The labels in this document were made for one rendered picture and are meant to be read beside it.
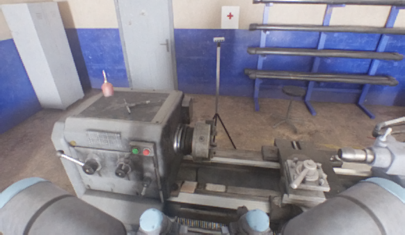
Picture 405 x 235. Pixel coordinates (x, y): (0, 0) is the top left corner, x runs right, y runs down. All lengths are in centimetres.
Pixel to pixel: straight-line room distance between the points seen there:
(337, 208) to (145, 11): 416
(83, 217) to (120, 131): 69
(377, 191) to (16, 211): 69
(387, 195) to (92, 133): 112
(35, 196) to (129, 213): 90
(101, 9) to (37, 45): 132
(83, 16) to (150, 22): 141
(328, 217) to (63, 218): 47
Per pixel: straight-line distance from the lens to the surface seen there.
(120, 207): 141
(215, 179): 158
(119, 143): 113
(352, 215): 48
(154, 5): 424
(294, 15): 414
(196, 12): 409
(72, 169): 148
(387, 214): 52
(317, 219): 48
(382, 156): 150
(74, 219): 47
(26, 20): 434
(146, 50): 445
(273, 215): 133
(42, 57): 437
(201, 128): 121
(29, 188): 56
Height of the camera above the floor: 190
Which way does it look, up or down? 29 degrees down
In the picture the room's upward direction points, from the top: straight up
